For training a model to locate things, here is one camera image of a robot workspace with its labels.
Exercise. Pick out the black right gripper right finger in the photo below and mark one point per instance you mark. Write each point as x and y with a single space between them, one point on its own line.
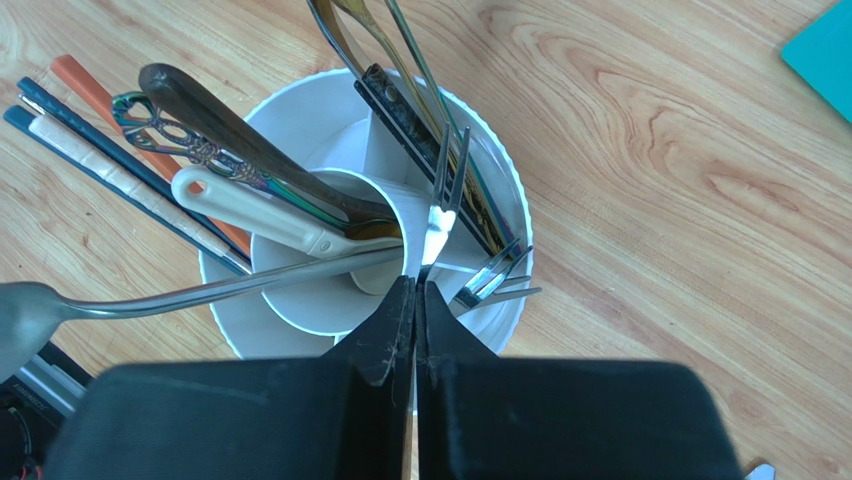
486 417

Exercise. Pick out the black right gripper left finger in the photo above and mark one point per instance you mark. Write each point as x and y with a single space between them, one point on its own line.
341 415

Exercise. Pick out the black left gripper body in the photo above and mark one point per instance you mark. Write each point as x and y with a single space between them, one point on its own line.
35 402

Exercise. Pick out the small silver fork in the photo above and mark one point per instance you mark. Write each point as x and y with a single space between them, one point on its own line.
443 213

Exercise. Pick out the white divided utensil holder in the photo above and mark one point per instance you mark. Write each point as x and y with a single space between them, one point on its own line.
324 125

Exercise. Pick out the white plastic spoon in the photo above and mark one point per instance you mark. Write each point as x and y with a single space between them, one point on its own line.
200 190

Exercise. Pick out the dark brown wooden spoon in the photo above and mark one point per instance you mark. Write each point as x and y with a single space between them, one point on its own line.
191 103

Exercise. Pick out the dark grey chopstick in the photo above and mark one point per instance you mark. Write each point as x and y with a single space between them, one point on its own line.
38 96
20 118

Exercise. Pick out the iridescent ornate handle utensil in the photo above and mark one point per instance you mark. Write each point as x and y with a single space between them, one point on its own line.
143 125

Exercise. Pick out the gold spoon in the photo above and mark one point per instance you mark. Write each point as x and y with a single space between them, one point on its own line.
412 93

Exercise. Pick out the silver utensils in holder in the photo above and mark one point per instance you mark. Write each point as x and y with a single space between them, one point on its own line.
494 283

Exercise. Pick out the green clipboard folder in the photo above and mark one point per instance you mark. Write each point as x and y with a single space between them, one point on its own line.
821 55

